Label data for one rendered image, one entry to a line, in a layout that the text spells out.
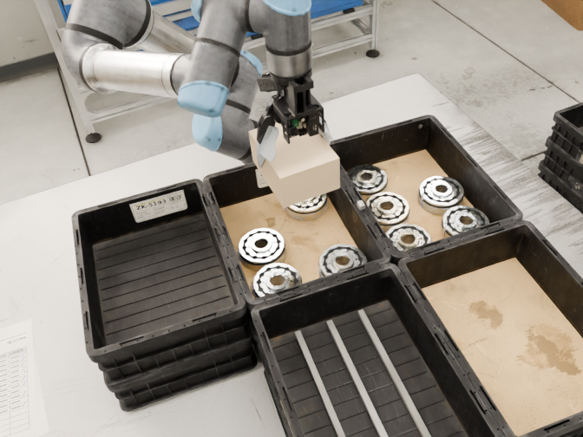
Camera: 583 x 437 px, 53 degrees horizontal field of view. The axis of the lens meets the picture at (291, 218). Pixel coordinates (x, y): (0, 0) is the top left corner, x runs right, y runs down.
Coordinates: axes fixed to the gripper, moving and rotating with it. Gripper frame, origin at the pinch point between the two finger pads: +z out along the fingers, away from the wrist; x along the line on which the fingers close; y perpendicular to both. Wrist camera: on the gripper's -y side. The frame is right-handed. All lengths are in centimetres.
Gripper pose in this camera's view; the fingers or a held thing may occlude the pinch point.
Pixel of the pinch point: (293, 153)
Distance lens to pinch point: 114.0
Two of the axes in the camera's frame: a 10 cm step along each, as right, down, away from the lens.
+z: 0.7, 7.0, 7.1
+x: 9.1, -3.3, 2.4
